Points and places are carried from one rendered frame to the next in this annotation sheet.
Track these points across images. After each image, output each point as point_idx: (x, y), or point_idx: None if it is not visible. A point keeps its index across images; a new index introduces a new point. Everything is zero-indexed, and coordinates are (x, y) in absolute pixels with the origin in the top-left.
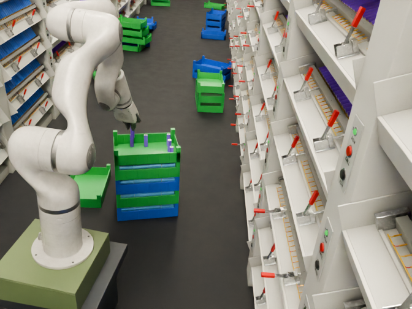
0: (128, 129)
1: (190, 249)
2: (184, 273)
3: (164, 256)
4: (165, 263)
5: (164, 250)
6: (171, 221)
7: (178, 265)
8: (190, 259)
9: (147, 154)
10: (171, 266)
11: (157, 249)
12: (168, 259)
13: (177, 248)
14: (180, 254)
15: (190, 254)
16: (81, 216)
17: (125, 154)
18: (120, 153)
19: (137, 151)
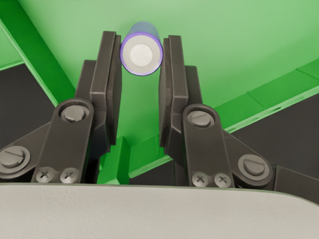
0: (121, 92)
1: (308, 108)
2: (303, 165)
3: (260, 142)
4: (266, 156)
5: (257, 127)
6: None
7: (290, 152)
8: (311, 133)
9: (266, 115)
10: (277, 158)
11: (242, 131)
12: (269, 144)
13: (281, 115)
14: (290, 128)
15: (310, 120)
16: (43, 93)
17: (159, 161)
18: (87, 58)
19: (159, 6)
